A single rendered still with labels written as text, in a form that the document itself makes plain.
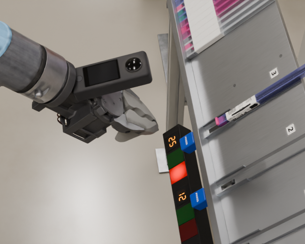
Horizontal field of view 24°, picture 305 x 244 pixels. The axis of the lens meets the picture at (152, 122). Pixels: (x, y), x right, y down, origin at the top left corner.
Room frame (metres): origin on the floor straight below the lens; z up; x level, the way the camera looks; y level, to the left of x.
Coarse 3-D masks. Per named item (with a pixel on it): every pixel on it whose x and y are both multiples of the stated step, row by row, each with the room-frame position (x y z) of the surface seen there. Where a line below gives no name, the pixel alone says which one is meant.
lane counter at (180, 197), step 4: (180, 188) 0.60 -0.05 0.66; (184, 188) 0.59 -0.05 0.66; (188, 188) 0.59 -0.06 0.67; (176, 192) 0.59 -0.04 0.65; (180, 192) 0.59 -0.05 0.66; (184, 192) 0.58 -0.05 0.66; (188, 192) 0.58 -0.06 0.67; (176, 196) 0.58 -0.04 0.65; (180, 196) 0.58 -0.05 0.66; (184, 196) 0.58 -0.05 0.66; (188, 196) 0.58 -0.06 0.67; (176, 200) 0.58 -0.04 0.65; (180, 200) 0.57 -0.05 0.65; (184, 200) 0.57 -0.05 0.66; (176, 204) 0.57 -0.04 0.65; (180, 204) 0.57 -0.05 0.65
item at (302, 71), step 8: (304, 64) 0.69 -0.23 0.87; (296, 72) 0.68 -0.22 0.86; (304, 72) 0.68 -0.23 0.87; (280, 80) 0.68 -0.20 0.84; (288, 80) 0.68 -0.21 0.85; (296, 80) 0.68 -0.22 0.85; (272, 88) 0.68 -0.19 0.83; (280, 88) 0.67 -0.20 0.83; (256, 96) 0.68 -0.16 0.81; (264, 96) 0.67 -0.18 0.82; (272, 96) 0.67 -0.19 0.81; (224, 120) 0.66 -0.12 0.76
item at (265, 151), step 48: (240, 48) 0.79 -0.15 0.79; (288, 48) 0.74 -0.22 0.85; (240, 96) 0.70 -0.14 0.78; (288, 96) 0.66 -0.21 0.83; (240, 144) 0.62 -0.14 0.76; (288, 144) 0.58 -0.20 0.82; (240, 192) 0.54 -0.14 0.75; (288, 192) 0.51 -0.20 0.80; (240, 240) 0.46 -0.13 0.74; (288, 240) 0.44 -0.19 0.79
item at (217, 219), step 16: (176, 16) 0.92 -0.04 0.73; (176, 32) 0.88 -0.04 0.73; (176, 48) 0.85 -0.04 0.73; (192, 80) 0.77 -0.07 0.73; (192, 96) 0.73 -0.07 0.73; (192, 112) 0.70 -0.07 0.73; (192, 128) 0.67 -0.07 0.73; (208, 144) 0.64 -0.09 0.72; (208, 160) 0.61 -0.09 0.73; (208, 176) 0.57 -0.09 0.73; (208, 192) 0.55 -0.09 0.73; (208, 208) 0.52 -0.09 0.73; (224, 224) 0.49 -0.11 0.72; (224, 240) 0.46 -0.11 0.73
